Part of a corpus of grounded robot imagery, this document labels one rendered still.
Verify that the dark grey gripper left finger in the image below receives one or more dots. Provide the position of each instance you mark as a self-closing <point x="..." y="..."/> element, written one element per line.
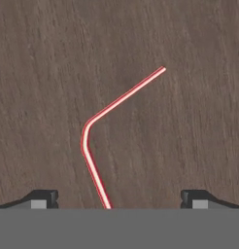
<point x="40" y="198"/>

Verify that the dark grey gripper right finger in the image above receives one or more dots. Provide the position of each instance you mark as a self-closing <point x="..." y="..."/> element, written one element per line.
<point x="197" y="198"/>

